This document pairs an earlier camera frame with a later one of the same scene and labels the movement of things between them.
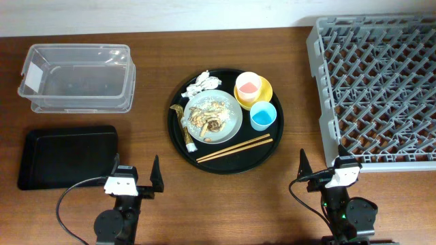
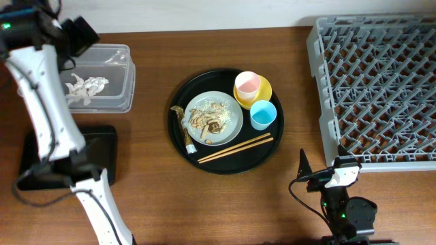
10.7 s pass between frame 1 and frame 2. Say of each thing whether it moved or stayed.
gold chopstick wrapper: stayed
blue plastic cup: stayed
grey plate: stayed
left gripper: moved
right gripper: stayed
